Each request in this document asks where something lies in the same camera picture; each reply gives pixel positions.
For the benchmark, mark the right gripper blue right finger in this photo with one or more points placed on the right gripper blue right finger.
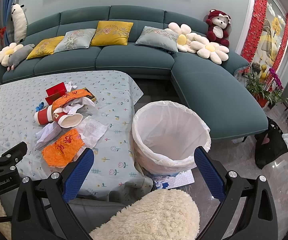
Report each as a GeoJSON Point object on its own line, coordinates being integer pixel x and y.
{"type": "Point", "coordinates": [212, 178]}

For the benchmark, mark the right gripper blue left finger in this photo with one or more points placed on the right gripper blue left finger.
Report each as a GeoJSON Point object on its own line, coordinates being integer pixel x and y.
{"type": "Point", "coordinates": [74, 174]}

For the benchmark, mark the orange plastic bag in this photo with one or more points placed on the orange plastic bag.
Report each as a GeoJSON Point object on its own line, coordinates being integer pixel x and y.
{"type": "Point", "coordinates": [75, 94]}
{"type": "Point", "coordinates": [63, 150]}

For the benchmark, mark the white paper tissue sheet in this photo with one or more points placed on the white paper tissue sheet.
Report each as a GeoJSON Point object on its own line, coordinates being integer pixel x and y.
{"type": "Point", "coordinates": [90, 131]}

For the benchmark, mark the red white paper cup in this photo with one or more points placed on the red white paper cup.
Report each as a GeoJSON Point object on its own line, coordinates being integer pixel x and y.
{"type": "Point", "coordinates": [67, 121]}
{"type": "Point", "coordinates": [44, 116]}

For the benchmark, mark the blue strap scrap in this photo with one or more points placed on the blue strap scrap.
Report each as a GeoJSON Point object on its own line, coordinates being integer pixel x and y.
{"type": "Point", "coordinates": [40, 107]}

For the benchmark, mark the red white paper cup front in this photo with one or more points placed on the red white paper cup front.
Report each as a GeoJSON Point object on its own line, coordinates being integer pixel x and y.
{"type": "Point", "coordinates": [67, 121]}

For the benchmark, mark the red gift box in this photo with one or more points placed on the red gift box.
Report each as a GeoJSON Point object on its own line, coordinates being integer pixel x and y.
{"type": "Point", "coordinates": [55, 92]}

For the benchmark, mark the gold black cigarette box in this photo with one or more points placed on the gold black cigarette box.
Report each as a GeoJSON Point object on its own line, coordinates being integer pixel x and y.
{"type": "Point", "coordinates": [90, 95]}

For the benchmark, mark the white lined trash bin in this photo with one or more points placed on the white lined trash bin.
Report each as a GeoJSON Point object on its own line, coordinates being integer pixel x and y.
{"type": "Point", "coordinates": [165, 135]}

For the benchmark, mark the cream fluffy stool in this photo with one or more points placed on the cream fluffy stool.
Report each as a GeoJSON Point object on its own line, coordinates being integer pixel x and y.
{"type": "Point", "coordinates": [161, 214]}

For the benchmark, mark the black bag on floor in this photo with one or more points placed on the black bag on floor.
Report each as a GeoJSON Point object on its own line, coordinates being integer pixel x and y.
{"type": "Point", "coordinates": [270, 145]}

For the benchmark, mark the teal sectional sofa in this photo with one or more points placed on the teal sectional sofa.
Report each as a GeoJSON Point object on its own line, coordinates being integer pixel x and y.
{"type": "Point", "coordinates": [210, 90]}

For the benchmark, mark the white daisy pillow left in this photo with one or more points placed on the white daisy pillow left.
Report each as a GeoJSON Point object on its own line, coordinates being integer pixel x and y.
{"type": "Point", "coordinates": [7, 51]}

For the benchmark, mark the white daisy pillow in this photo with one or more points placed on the white daisy pillow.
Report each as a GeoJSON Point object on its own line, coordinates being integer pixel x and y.
{"type": "Point", "coordinates": [7, 51]}
{"type": "Point", "coordinates": [209, 50]}
{"type": "Point", "coordinates": [185, 37]}

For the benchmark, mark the grey plush toy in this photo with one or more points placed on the grey plush toy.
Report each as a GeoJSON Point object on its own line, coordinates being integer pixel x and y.
{"type": "Point", "coordinates": [19, 56]}

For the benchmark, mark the potted orchid plants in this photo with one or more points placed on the potted orchid plants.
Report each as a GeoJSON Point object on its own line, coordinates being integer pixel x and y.
{"type": "Point", "coordinates": [265, 85]}

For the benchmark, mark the yellow cushion left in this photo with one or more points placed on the yellow cushion left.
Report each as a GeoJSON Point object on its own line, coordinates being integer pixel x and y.
{"type": "Point", "coordinates": [45, 47]}

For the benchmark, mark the yellow cushion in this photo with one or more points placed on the yellow cushion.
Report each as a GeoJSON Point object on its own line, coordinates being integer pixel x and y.
{"type": "Point", "coordinates": [110, 33]}
{"type": "Point", "coordinates": [45, 47]}

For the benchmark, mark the white daisy pillow right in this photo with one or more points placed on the white daisy pillow right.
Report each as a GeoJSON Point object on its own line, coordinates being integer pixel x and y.
{"type": "Point", "coordinates": [209, 50]}

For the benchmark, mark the white long plush toy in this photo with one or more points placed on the white long plush toy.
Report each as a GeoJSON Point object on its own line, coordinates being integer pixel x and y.
{"type": "Point", "coordinates": [19, 22]}

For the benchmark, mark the light blue cushion left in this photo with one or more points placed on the light blue cushion left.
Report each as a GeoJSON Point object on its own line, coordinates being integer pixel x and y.
{"type": "Point", "coordinates": [76, 39]}

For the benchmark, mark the light blue cushion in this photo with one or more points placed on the light blue cushion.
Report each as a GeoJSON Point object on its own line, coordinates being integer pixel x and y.
{"type": "Point", "coordinates": [76, 39]}
{"type": "Point", "coordinates": [158, 38]}

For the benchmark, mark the white daisy pillow centre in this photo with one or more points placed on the white daisy pillow centre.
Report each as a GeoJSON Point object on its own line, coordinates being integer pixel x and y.
{"type": "Point", "coordinates": [185, 37]}

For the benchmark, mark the light blue cushion right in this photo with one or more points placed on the light blue cushion right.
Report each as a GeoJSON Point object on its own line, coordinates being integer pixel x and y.
{"type": "Point", "coordinates": [158, 38]}

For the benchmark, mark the yellow cushion centre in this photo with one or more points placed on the yellow cushion centre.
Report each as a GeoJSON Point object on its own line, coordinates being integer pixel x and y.
{"type": "Point", "coordinates": [110, 33]}

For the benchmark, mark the red white plush bear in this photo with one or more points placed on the red white plush bear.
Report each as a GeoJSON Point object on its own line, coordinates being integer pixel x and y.
{"type": "Point", "coordinates": [218, 23]}

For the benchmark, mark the red gold wall screen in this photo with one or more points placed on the red gold wall screen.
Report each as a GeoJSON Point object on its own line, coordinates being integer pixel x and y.
{"type": "Point", "coordinates": [266, 39]}

